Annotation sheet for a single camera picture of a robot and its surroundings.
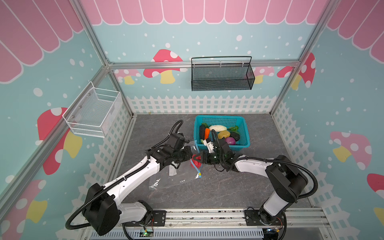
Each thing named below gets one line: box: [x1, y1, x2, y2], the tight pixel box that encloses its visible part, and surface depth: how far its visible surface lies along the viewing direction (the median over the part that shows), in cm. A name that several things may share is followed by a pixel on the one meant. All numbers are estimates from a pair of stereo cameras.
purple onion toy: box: [225, 137, 236, 145], surface depth 100 cm
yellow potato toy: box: [217, 130, 231, 139], surface depth 105 cm
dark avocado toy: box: [229, 131, 240, 142], surface depth 102 cm
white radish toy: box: [209, 125, 227, 132], surface depth 109 cm
